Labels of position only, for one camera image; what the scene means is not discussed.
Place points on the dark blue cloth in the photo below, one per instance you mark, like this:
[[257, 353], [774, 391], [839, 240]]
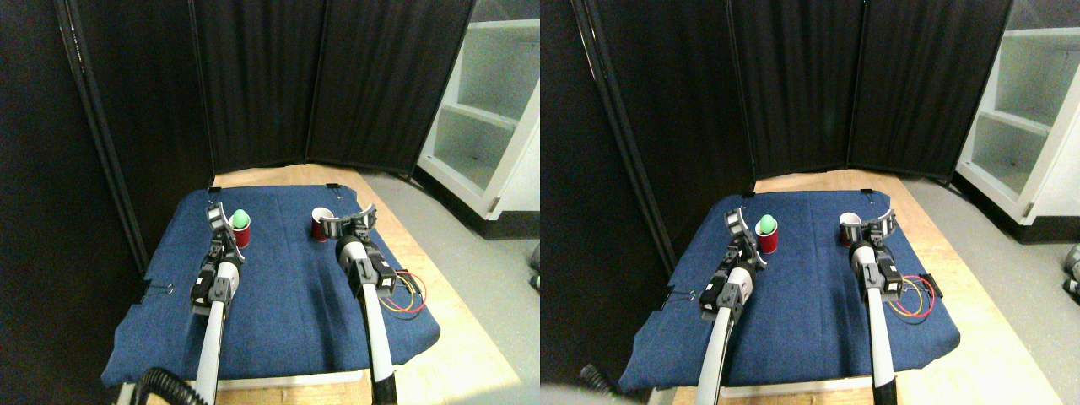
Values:
[[287, 321], [801, 321]]

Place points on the black curtain stand pole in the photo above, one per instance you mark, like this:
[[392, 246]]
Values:
[[101, 139], [620, 139]]

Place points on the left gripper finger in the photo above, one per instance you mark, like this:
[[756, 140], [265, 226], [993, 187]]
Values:
[[240, 257], [758, 261], [735, 223], [218, 218]]

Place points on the grey round object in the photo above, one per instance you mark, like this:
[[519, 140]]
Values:
[[1071, 261], [535, 261]]

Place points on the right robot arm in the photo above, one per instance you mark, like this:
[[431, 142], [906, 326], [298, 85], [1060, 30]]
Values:
[[882, 337], [375, 337]]

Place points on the green ball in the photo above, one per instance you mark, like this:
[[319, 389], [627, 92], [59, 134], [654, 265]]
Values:
[[768, 224], [240, 218]]

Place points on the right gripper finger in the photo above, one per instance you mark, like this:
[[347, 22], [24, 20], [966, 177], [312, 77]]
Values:
[[859, 231], [885, 224], [333, 227], [366, 219]]

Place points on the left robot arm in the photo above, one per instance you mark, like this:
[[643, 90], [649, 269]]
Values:
[[211, 346], [726, 346]]

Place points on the red cup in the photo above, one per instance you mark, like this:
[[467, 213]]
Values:
[[319, 232], [242, 238], [845, 236], [769, 243]]

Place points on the white shelf unit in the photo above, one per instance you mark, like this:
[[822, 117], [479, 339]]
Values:
[[506, 169], [1046, 169]]

